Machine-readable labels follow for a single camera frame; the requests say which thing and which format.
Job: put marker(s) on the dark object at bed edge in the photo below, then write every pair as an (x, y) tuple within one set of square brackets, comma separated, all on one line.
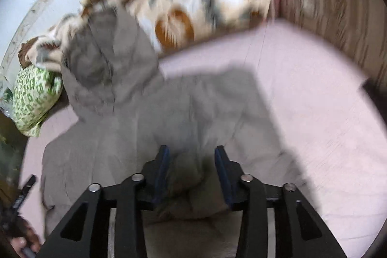
[(376, 94)]

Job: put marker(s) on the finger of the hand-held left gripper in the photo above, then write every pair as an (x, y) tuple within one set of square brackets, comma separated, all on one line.
[(25, 190)]

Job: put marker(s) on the green patterned pillow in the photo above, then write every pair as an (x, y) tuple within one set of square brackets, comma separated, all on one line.
[(33, 97)]

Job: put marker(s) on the striped sofa backrest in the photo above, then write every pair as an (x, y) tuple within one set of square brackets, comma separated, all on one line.
[(335, 1)]

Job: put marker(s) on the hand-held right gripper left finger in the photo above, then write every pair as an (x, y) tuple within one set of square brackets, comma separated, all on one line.
[(161, 173)]

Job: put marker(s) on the person's left hand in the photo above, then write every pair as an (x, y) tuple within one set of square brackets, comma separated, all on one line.
[(28, 233)]

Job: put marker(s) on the clear plastic bag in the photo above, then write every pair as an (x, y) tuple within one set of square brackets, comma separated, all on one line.
[(6, 100)]

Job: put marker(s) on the dark wooden cabinet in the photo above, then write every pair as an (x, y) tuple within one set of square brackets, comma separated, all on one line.
[(9, 152)]

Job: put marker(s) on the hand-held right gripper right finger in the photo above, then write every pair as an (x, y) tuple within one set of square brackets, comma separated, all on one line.
[(222, 176)]

